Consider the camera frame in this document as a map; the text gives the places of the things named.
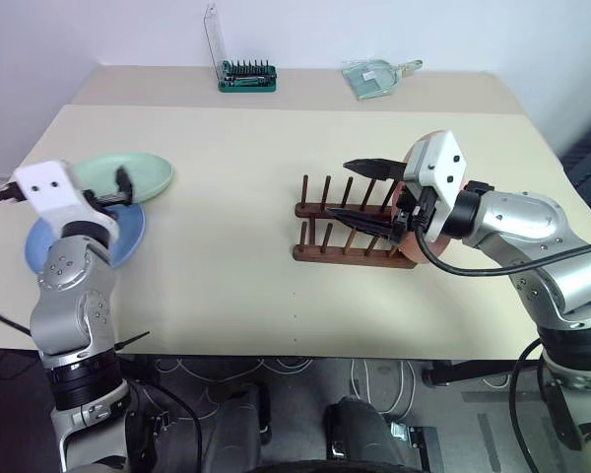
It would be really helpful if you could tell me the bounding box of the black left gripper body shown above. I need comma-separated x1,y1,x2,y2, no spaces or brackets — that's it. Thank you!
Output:
82,189,132,209

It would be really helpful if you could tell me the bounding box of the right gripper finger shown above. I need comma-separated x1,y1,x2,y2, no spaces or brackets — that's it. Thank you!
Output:
326,206,400,242
343,158,408,184

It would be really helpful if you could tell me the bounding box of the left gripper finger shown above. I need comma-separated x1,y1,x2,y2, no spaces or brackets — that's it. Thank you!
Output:
113,166,135,200

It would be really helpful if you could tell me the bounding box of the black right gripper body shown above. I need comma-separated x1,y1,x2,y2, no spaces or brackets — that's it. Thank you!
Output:
392,179,441,243

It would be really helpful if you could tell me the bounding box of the green plate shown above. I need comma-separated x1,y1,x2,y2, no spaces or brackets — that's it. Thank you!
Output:
72,151,175,204

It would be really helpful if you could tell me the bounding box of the pink plate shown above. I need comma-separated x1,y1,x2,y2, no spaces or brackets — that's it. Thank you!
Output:
391,129,470,267

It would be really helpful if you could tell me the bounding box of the wooden dish rack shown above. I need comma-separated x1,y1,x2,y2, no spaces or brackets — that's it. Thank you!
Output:
292,173,419,270

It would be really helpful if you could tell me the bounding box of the blue plate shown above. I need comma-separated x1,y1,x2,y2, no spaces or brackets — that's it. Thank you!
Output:
24,203,147,273

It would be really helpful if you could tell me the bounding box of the clear plastic dustpan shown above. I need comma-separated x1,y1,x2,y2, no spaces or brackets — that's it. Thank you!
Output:
341,58,425,101

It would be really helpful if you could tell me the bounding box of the black zip tie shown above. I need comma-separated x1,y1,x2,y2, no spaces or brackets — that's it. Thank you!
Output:
114,330,152,353

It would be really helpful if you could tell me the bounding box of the green screwdriver bit set case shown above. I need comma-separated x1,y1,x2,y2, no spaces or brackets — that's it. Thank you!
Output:
204,2,279,95

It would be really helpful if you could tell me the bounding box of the dark radiator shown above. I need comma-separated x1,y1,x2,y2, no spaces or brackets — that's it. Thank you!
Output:
558,104,591,199

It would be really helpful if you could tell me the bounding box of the dark rounded robot leg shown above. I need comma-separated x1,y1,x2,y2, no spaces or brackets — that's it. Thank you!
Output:
204,383,273,473
323,395,411,473

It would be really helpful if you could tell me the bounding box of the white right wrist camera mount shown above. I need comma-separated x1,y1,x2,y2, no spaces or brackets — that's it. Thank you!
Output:
402,129,469,238

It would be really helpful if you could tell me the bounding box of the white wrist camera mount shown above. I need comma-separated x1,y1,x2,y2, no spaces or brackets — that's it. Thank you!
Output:
12,159,120,238
402,129,469,238

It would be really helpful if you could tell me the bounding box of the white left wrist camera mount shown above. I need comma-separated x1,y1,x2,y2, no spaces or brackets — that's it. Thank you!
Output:
12,159,120,238

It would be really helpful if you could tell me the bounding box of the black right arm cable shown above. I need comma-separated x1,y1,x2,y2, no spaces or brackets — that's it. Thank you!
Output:
412,216,591,279

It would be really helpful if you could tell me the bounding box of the black table frame bar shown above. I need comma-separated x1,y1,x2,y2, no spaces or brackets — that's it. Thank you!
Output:
422,361,541,388

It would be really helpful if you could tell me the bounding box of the black cable under table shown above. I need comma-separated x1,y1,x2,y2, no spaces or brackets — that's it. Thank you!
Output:
120,362,204,473
507,338,553,473

